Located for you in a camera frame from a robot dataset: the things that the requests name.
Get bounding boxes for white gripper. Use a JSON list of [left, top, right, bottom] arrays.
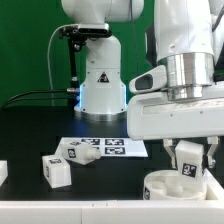
[[127, 92, 224, 169]]

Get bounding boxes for white round stool seat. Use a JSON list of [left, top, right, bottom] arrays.
[[143, 170, 206, 200]]

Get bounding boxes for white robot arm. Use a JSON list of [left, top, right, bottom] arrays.
[[61, 0, 224, 149]]

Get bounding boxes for white L-shaped fence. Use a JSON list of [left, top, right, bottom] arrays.
[[0, 176, 224, 224]]

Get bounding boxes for white marker sheet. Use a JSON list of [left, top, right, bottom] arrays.
[[55, 137, 148, 157]]

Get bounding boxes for white left fence block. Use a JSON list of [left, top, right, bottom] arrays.
[[0, 160, 8, 187]]

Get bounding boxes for black camera stand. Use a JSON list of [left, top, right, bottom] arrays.
[[59, 23, 112, 108]]

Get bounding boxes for white cable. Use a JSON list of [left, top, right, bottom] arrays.
[[46, 25, 73, 108]]

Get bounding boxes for black cables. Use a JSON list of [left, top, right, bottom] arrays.
[[1, 87, 81, 110]]

